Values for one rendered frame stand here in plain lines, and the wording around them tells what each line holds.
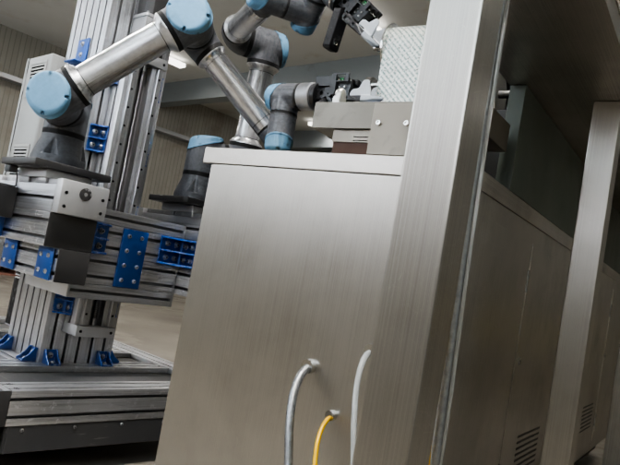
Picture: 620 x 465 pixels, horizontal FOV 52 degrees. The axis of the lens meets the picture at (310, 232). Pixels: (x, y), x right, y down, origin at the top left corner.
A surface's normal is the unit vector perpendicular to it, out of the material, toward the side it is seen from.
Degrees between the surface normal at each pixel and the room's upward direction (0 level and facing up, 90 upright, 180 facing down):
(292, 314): 90
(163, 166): 90
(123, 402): 90
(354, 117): 90
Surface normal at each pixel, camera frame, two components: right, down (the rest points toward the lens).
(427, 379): 0.83, 0.11
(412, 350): -0.54, -0.15
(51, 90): -0.01, 0.02
